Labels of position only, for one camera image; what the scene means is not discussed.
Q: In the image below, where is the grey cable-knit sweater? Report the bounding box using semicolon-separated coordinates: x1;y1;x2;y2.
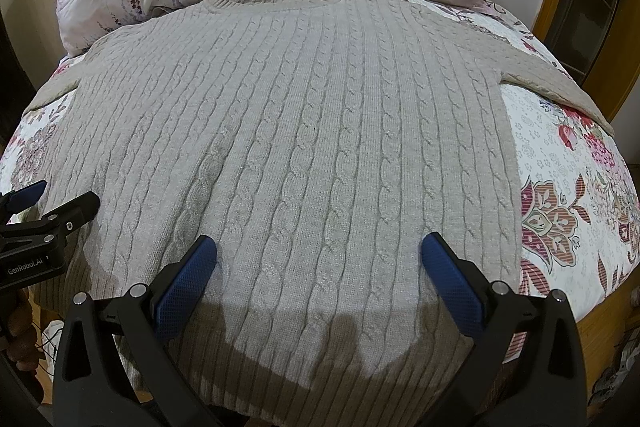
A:
32;0;602;426

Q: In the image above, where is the white floral quilt bedspread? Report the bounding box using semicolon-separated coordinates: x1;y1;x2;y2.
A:
0;0;640;323

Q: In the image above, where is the wooden bed frame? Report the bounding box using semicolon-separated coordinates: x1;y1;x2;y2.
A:
578;270;639;426

